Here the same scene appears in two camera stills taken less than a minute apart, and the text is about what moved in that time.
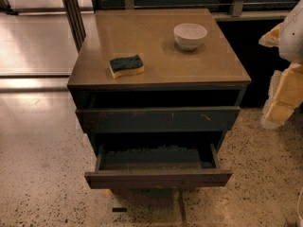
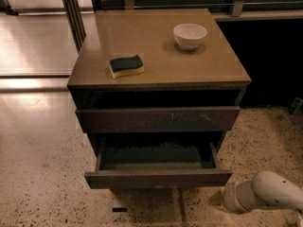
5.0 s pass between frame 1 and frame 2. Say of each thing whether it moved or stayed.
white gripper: moved
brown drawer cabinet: stayed
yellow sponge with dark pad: stayed
